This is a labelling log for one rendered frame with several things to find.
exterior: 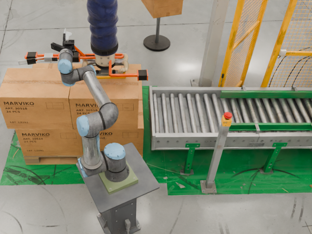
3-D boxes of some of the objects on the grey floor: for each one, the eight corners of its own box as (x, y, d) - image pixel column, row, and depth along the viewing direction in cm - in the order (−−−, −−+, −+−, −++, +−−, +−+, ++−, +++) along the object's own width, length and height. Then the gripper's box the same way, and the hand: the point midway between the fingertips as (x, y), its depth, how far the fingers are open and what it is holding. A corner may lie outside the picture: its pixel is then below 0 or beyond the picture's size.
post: (211, 183, 378) (230, 114, 307) (211, 189, 373) (232, 120, 302) (204, 184, 377) (222, 114, 306) (205, 189, 373) (224, 120, 301)
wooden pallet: (139, 99, 461) (140, 90, 450) (142, 163, 391) (142, 154, 381) (41, 98, 451) (39, 89, 441) (25, 165, 382) (22, 156, 371)
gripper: (75, 64, 265) (76, 48, 279) (72, 41, 251) (74, 25, 265) (62, 64, 264) (65, 48, 278) (59, 41, 250) (61, 25, 264)
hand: (65, 36), depth 271 cm, fingers open, 14 cm apart
